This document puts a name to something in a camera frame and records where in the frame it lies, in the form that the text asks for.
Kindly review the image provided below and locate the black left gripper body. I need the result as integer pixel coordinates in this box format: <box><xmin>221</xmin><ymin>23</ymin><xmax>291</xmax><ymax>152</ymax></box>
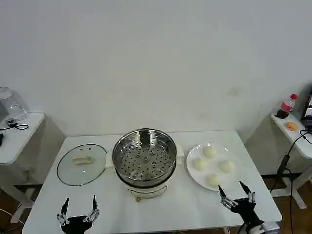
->
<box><xmin>60</xmin><ymin>214</ymin><xmax>95</xmax><ymax>234</ymax></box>

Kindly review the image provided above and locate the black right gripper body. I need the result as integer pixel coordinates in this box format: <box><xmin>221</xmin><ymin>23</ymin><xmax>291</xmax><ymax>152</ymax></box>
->
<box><xmin>231</xmin><ymin>198</ymin><xmax>265</xmax><ymax>229</ymax></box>

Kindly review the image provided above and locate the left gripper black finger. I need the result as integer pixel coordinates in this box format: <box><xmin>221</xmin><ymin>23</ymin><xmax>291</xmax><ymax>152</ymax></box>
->
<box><xmin>83</xmin><ymin>195</ymin><xmax>100</xmax><ymax>223</ymax></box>
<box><xmin>57</xmin><ymin>197</ymin><xmax>70</xmax><ymax>226</ymax></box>

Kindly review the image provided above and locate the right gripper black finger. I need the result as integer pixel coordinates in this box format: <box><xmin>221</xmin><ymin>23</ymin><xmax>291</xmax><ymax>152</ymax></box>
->
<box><xmin>239</xmin><ymin>180</ymin><xmax>256</xmax><ymax>204</ymax></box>
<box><xmin>217</xmin><ymin>185</ymin><xmax>236</xmax><ymax>211</ymax></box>

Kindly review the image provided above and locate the white steamed bun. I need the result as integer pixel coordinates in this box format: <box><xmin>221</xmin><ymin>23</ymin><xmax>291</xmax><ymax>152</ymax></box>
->
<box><xmin>218</xmin><ymin>160</ymin><xmax>235</xmax><ymax>173</ymax></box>
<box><xmin>193</xmin><ymin>158</ymin><xmax>208</xmax><ymax>172</ymax></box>
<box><xmin>207</xmin><ymin>174</ymin><xmax>222</xmax><ymax>188</ymax></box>
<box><xmin>202</xmin><ymin>146</ymin><xmax>217</xmax><ymax>159</ymax></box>

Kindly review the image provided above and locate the white round plate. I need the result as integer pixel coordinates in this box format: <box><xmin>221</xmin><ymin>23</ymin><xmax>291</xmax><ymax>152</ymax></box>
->
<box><xmin>186</xmin><ymin>142</ymin><xmax>245</xmax><ymax>192</ymax></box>

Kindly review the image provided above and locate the oval glass pot lid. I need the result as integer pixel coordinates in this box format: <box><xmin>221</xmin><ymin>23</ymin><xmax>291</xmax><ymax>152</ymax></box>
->
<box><xmin>57</xmin><ymin>143</ymin><xmax>108</xmax><ymax>187</ymax></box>

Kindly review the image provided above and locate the white desk with legs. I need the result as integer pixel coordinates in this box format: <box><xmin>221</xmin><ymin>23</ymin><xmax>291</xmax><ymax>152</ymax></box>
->
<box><xmin>270</xmin><ymin>113</ymin><xmax>312</xmax><ymax>210</ymax></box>

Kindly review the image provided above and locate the perforated steel steamer basket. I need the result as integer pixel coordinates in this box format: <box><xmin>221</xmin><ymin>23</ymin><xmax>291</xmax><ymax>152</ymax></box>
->
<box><xmin>112</xmin><ymin>128</ymin><xmax>177</xmax><ymax>182</ymax></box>

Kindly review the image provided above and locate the white side table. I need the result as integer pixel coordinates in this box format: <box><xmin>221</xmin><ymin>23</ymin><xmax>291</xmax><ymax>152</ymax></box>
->
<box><xmin>0</xmin><ymin>112</ymin><xmax>46</xmax><ymax>224</ymax></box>

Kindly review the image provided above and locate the red-capped plastic bottle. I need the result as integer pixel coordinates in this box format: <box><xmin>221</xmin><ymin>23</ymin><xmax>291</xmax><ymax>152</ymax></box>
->
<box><xmin>280</xmin><ymin>93</ymin><xmax>299</xmax><ymax>113</ymax></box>

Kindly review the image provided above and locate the black laptop computer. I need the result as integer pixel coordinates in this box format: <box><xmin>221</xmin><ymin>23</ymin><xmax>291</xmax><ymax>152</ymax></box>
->
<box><xmin>300</xmin><ymin>83</ymin><xmax>312</xmax><ymax>134</ymax></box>

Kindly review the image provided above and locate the clear plastic jug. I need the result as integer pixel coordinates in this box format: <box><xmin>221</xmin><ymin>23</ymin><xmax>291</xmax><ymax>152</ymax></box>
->
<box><xmin>0</xmin><ymin>86</ymin><xmax>29</xmax><ymax>122</ymax></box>

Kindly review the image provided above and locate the long black power cable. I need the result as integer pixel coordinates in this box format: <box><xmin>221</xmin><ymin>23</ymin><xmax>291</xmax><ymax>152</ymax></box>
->
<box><xmin>269</xmin><ymin>130</ymin><xmax>312</xmax><ymax>234</ymax></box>

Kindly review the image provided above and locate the white floor cable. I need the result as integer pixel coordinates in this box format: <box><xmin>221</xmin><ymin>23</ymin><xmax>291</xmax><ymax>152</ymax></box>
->
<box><xmin>0</xmin><ymin>207</ymin><xmax>16</xmax><ymax>224</ymax></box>

